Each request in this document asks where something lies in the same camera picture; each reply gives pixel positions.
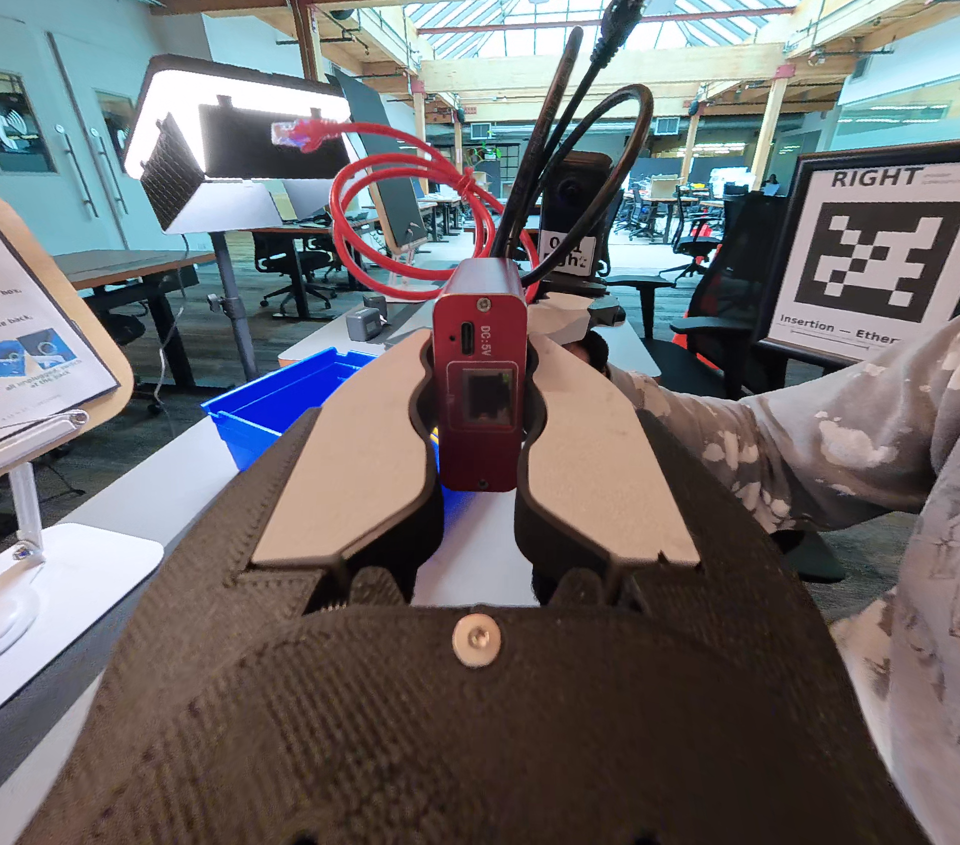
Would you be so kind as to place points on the LED light panel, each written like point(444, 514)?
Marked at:
point(247, 140)

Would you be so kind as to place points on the wooden board document stand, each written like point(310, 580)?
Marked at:
point(75, 582)
point(394, 215)

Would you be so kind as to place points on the black mesh office chair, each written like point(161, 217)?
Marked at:
point(727, 275)

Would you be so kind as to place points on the wooden top office desk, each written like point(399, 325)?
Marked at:
point(127, 264)

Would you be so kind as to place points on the framed black-white marker sign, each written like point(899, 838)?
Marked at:
point(870, 260)

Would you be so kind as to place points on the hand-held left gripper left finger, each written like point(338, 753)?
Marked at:
point(352, 477)

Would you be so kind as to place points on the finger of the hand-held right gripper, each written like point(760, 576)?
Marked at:
point(562, 327)

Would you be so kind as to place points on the light stand pole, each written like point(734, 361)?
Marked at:
point(232, 305)

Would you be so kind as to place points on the person's right forearm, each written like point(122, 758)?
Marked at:
point(787, 440)

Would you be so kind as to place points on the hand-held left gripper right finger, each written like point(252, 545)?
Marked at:
point(607, 477)

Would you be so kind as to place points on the printed instruction sheet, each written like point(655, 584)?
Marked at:
point(45, 350)

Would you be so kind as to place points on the person's right hand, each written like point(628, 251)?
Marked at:
point(589, 351)

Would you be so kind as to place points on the blue plastic bin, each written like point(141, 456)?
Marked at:
point(270, 410)

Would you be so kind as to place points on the person's grey sweatshirt torso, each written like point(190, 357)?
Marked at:
point(915, 672)

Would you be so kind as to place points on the red ethernet switch box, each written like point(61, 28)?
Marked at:
point(480, 455)

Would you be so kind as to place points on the grey power adapter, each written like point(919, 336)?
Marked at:
point(366, 324)

